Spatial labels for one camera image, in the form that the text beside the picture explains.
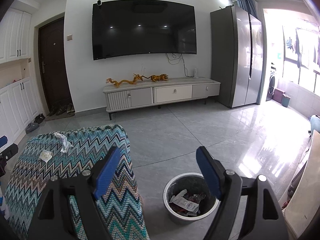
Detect dark hanging garment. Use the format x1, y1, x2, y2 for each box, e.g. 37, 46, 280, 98
295, 31, 304, 68

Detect brown doormat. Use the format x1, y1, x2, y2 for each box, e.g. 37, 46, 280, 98
45, 110, 76, 122

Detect clear packet with yellow bits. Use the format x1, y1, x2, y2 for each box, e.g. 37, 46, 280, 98
39, 149, 53, 163

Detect crumpled white wrapper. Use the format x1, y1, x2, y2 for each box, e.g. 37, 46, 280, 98
54, 132, 74, 153

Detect small blue hanging garment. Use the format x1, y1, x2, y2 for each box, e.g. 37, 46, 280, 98
286, 37, 296, 53

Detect large black wall television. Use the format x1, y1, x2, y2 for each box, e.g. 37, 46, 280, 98
92, 0, 197, 61

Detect grey slippers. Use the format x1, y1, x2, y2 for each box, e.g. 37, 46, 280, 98
25, 122, 39, 134

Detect light blue round object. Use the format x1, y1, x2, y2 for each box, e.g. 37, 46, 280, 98
310, 114, 320, 133

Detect white television cabinet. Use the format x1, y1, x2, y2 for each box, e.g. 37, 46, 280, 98
103, 77, 221, 121

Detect washing machine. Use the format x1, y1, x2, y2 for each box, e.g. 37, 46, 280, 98
266, 66, 277, 102

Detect round grey trash bin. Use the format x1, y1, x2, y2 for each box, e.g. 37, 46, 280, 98
163, 172, 220, 225

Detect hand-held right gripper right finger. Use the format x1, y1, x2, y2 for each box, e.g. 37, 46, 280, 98
196, 146, 287, 240

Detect dark brown door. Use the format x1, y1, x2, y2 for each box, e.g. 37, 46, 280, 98
38, 17, 73, 114

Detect white printed packet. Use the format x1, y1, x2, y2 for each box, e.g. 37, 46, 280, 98
175, 196, 199, 212

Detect zigzag knitted blanket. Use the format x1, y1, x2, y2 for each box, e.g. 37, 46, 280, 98
4, 124, 150, 240

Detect shoes by door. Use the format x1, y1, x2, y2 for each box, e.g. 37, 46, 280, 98
47, 103, 75, 117

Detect black television cable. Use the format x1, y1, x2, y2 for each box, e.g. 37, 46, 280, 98
165, 53, 196, 77

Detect white slab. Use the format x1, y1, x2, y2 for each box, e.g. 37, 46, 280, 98
282, 130, 320, 240

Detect person's left forearm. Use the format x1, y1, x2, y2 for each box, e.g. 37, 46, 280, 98
0, 181, 9, 221

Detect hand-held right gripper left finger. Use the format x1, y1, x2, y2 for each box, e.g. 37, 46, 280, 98
27, 146, 122, 240

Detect blue curtain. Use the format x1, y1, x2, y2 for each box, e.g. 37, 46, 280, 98
236, 0, 258, 21

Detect golden tiger figurine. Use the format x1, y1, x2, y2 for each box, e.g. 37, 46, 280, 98
149, 74, 169, 83

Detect white wall cabinet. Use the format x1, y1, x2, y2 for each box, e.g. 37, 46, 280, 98
0, 7, 47, 141

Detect golden dragon figurine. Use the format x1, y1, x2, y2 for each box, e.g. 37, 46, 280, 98
105, 73, 145, 88

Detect balcony window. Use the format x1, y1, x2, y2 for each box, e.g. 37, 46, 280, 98
282, 24, 320, 93

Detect grey double-door refrigerator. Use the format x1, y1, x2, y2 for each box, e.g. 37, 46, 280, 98
210, 5, 263, 109

